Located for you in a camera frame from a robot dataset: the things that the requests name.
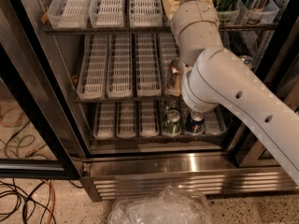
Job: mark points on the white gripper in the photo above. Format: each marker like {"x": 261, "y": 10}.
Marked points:
{"x": 195, "y": 12}

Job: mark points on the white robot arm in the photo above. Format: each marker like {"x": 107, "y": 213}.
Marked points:
{"x": 212, "y": 75}

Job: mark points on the blue silver can middle shelf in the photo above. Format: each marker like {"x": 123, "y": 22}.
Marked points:
{"x": 248, "y": 61}

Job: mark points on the stainless steel fridge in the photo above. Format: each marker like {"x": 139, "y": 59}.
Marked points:
{"x": 106, "y": 66}

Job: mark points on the green can rear bottom shelf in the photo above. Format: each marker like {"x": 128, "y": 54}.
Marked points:
{"x": 170, "y": 105}

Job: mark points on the blue can bottom shelf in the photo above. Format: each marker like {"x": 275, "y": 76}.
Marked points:
{"x": 194, "y": 123}

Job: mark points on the green can front bottom shelf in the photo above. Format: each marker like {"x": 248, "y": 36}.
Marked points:
{"x": 171, "y": 125}

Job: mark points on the open glass fridge door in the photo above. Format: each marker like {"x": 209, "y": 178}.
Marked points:
{"x": 34, "y": 70}

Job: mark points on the copper gold can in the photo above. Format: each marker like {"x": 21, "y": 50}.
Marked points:
{"x": 173, "y": 83}

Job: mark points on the clear plastic bag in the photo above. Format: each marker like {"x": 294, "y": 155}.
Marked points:
{"x": 171, "y": 206}

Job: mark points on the top wire shelf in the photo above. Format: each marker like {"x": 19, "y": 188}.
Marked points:
{"x": 152, "y": 30}

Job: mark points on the wire shelf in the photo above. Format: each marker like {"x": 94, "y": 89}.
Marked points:
{"x": 152, "y": 30}
{"x": 164, "y": 139}
{"x": 134, "y": 98}

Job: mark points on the middle wire shelf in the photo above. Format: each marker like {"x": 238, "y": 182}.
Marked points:
{"x": 134, "y": 98}

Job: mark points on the bottom wire shelf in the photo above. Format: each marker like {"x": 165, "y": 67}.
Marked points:
{"x": 164, "y": 139}

